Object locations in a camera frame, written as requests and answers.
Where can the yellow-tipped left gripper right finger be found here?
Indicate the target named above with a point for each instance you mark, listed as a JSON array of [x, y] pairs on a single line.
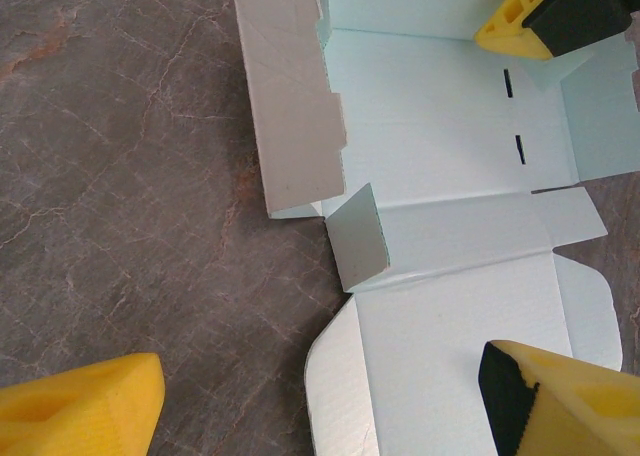
[[575, 411]]

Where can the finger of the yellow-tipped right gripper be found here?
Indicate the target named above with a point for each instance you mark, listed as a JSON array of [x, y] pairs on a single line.
[[560, 16]]

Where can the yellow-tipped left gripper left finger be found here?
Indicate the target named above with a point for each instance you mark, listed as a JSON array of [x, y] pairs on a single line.
[[75, 411]]

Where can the light blue paper box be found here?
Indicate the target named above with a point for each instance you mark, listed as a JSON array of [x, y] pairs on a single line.
[[425, 126]]

